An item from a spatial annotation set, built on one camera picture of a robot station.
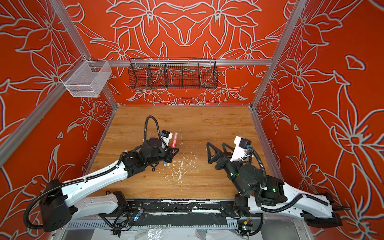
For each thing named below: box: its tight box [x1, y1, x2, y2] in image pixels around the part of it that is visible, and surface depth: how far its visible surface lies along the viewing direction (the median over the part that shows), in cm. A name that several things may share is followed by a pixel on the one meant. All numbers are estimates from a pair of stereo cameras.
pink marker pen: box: [172, 132, 178, 154], surface depth 74 cm
